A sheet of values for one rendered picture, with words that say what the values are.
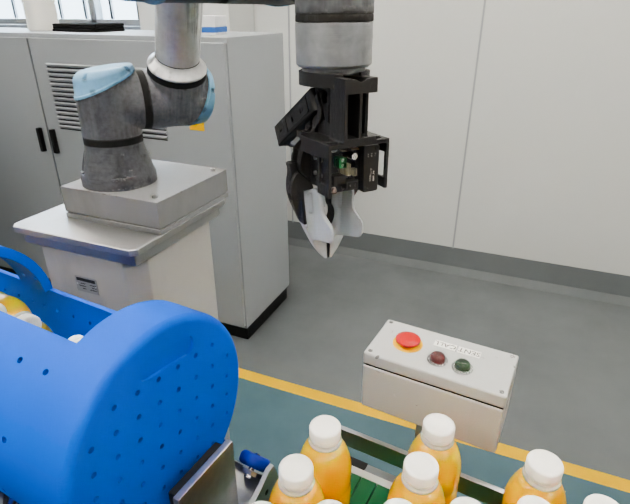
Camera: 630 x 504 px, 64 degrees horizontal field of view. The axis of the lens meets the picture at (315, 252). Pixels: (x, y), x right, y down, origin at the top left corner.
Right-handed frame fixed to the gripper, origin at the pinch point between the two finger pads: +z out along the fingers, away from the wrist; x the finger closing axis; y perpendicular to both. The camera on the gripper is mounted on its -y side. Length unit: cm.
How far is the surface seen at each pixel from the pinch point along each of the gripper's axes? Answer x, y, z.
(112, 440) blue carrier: -27.2, 3.5, 14.8
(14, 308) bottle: -37, -35, 17
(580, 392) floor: 161, -52, 130
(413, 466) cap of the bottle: 1.6, 17.5, 20.5
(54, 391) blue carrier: -31.3, 0.2, 9.1
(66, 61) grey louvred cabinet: -10, -223, -5
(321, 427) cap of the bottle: -4.6, 7.5, 20.4
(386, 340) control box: 11.9, -2.2, 19.3
